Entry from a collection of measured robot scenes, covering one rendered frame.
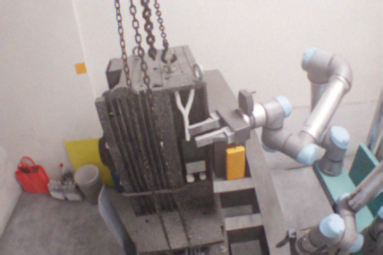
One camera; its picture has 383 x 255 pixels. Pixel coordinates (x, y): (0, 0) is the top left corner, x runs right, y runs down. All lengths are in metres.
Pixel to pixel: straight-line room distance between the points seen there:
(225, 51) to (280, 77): 0.55
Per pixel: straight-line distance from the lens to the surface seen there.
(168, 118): 1.08
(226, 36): 2.19
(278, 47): 2.33
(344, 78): 1.02
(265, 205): 1.79
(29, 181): 3.31
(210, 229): 1.39
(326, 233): 0.84
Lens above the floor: 2.06
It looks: 35 degrees down
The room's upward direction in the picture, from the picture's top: 7 degrees counter-clockwise
